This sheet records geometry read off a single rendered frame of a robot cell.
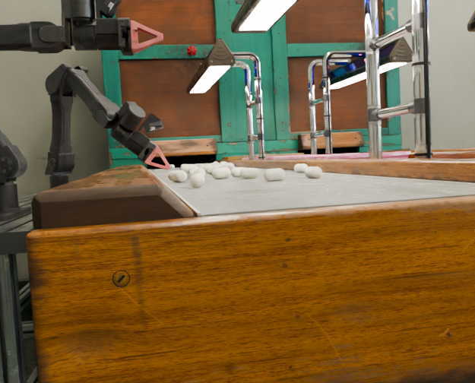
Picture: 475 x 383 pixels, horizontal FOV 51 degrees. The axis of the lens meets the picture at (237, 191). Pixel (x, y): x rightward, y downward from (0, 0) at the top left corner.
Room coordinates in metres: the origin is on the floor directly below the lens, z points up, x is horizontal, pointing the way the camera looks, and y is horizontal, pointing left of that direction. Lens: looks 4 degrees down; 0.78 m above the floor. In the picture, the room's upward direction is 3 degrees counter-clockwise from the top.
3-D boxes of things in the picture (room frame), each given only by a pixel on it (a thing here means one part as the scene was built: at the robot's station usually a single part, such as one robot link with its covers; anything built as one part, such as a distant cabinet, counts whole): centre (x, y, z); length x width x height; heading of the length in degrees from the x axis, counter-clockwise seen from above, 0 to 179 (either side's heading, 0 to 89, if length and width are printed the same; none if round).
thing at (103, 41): (1.19, 0.27, 1.07); 0.10 x 0.07 x 0.07; 7
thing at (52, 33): (1.18, 0.37, 1.12); 0.12 x 0.09 x 0.12; 98
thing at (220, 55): (1.73, 0.08, 1.08); 0.62 x 0.08 x 0.07; 11
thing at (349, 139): (2.28, -0.44, 0.83); 0.30 x 0.06 x 0.07; 101
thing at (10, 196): (1.16, 0.54, 0.71); 0.20 x 0.07 x 0.08; 8
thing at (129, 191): (1.25, 0.26, 0.67); 1.81 x 0.12 x 0.19; 11
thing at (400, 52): (1.84, -0.47, 1.08); 0.62 x 0.08 x 0.07; 11
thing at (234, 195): (1.29, 0.06, 0.73); 1.81 x 0.30 x 0.02; 11
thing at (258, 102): (1.74, 0.00, 0.90); 0.20 x 0.19 x 0.45; 11
